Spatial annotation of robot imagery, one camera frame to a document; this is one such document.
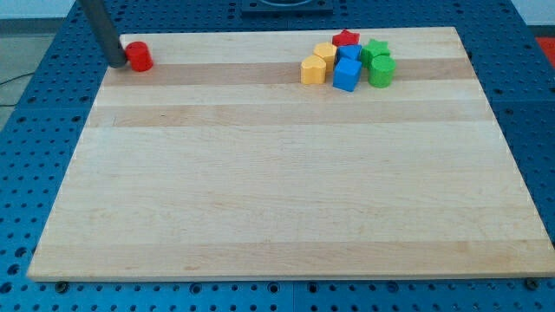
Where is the yellow heart block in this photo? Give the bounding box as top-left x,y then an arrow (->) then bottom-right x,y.
300,55 -> 327,85

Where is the grey cylindrical robot arm stick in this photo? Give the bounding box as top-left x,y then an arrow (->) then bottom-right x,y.
78,0 -> 127,68

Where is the blue block behind cube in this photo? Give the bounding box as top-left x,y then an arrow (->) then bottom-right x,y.
336,44 -> 362,63

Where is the green star block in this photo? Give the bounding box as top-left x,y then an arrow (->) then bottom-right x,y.
360,39 -> 390,68

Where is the red star block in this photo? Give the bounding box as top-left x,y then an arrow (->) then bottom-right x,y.
332,29 -> 360,47

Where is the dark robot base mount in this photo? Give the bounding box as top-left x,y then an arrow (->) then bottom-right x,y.
240,0 -> 334,16

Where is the yellow hexagon block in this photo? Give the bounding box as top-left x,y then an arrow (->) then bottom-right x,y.
313,42 -> 337,73

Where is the black cable on floor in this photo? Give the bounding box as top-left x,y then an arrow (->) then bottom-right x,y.
0,71 -> 35,107

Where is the large wooden board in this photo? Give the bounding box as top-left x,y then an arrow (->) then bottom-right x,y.
28,27 -> 554,282

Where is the red cylinder block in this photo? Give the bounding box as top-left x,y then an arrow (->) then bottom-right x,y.
125,41 -> 153,72

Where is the green cylinder block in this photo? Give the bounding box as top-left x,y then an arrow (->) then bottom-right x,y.
369,55 -> 396,88

